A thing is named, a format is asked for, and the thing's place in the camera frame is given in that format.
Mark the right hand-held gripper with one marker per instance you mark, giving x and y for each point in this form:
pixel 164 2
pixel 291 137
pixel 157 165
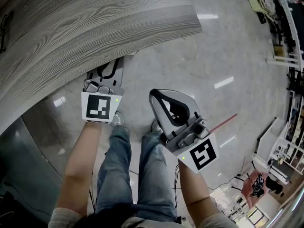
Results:
pixel 204 154

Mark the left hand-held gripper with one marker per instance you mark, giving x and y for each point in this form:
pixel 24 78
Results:
pixel 98 106

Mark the person's right forearm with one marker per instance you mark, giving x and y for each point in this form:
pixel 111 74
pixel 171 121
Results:
pixel 192 186

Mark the person's left forearm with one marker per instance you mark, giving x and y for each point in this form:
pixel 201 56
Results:
pixel 78 170

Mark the grey wooden desk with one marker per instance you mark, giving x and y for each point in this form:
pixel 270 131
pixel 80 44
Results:
pixel 95 20

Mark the long white workbench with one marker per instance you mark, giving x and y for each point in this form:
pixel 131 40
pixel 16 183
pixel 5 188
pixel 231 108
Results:
pixel 292 25

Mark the person's right grey sneaker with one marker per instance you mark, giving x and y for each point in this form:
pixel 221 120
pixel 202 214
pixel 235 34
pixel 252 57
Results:
pixel 155 126

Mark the person's grey sneaker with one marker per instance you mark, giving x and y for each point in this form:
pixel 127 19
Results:
pixel 117 120
pixel 155 126

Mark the person's left grey sneaker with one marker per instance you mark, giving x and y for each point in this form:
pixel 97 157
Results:
pixel 117 120

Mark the person's blue jeans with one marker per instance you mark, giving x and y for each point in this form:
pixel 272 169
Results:
pixel 114 174

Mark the white flat boards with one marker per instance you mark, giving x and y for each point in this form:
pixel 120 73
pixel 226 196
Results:
pixel 268 139

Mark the black eyeglasses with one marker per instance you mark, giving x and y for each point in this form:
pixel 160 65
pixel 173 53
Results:
pixel 5 24

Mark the flat cardboard piece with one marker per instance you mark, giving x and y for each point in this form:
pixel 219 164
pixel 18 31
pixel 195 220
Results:
pixel 279 51

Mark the metal storage rack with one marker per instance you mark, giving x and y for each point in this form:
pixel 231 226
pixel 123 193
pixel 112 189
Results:
pixel 294 151

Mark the pale yellow storage box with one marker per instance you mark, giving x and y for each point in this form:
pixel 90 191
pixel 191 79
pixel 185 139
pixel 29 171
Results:
pixel 259 3

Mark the person's grey shirt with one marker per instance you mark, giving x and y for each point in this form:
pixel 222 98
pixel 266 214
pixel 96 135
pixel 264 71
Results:
pixel 64 218

